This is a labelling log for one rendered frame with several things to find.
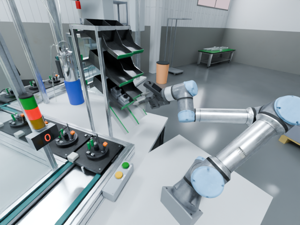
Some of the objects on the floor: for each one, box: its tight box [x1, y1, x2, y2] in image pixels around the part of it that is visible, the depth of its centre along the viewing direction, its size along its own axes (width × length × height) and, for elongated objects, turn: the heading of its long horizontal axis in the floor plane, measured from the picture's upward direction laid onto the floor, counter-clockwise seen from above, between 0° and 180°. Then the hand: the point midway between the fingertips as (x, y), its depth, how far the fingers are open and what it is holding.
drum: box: [156, 61, 170, 84], centre depth 477 cm, size 41×42×65 cm
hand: (137, 98), depth 89 cm, fingers open, 8 cm apart
